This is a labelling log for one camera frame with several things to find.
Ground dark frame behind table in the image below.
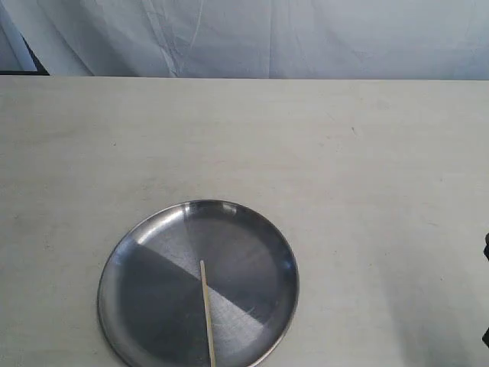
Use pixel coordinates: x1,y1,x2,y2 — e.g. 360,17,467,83
1,35,50,76

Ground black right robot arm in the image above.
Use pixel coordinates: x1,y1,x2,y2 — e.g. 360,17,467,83
482,233,489,346

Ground round stainless steel plate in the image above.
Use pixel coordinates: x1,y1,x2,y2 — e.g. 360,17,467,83
97,200,300,366

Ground white backdrop cloth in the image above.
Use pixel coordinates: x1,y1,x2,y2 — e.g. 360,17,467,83
1,1,488,80

